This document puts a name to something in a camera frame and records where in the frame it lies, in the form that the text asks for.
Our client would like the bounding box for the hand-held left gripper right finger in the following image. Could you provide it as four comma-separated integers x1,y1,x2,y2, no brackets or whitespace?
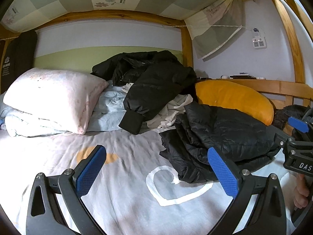
207,147,287,235

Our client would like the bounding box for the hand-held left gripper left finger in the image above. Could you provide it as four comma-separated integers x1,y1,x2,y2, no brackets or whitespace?
25,144,107,235

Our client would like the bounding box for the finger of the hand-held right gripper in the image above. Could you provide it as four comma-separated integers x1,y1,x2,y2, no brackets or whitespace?
288,116,313,138
269,126,295,152

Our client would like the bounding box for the black quilted jacket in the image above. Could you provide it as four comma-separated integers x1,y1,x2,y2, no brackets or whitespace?
159,101,282,184

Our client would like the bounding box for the person's right hand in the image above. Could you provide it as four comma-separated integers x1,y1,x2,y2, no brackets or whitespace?
293,175,310,208

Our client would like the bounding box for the dark grey garment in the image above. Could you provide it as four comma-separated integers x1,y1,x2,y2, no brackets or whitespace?
273,105,313,133

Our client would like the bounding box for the yellow pillow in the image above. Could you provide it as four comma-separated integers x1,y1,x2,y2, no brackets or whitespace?
195,80,275,125

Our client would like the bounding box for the light blue quilt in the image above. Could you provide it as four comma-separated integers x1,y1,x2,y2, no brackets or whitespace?
0,86,147,137

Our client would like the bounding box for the beige garment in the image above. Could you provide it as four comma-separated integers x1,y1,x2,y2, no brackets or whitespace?
144,94,193,129

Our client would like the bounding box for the white pillow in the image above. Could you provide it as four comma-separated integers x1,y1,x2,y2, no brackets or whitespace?
3,68,109,135

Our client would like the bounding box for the black puffer coat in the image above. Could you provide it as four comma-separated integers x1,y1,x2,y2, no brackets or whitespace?
90,51,197,135

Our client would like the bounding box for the black hanging bag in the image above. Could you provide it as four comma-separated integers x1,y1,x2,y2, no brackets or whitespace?
0,31,38,93

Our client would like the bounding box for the wooden bed frame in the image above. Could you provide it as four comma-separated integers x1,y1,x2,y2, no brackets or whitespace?
0,0,313,125

